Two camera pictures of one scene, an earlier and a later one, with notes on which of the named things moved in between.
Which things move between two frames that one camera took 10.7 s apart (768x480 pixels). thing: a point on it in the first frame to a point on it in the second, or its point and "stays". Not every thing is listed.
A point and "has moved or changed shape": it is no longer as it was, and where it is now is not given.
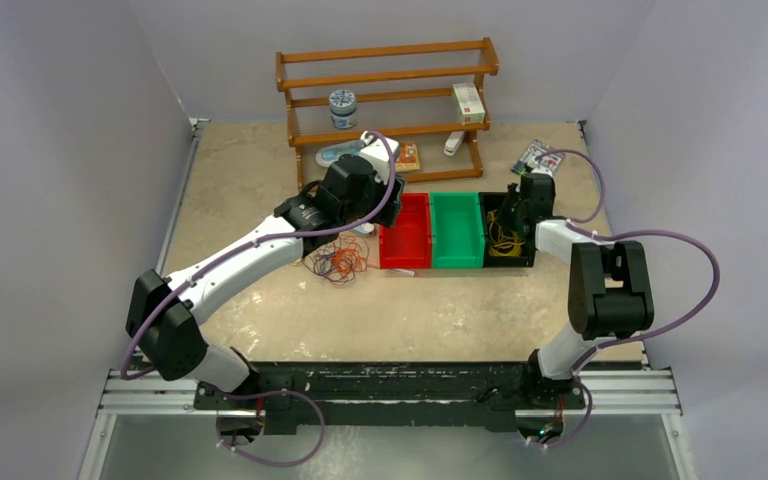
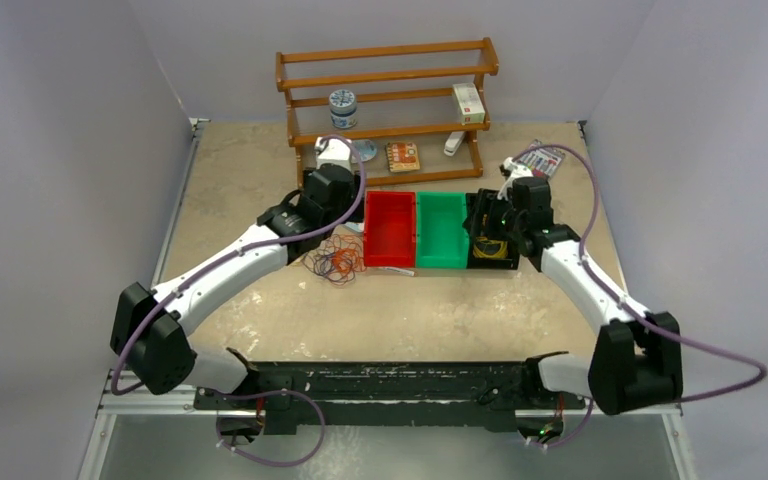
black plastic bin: (488, 202) has moved or changed shape
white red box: (469, 104) stays
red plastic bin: (408, 242) has moved or changed shape
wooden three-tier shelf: (430, 98) stays
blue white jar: (343, 112) stays
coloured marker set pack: (540, 154) stays
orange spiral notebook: (407, 159) stays
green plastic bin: (457, 236) has moved or changed shape
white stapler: (453, 142) stays
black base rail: (302, 398) stays
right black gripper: (503, 219) to (487, 203)
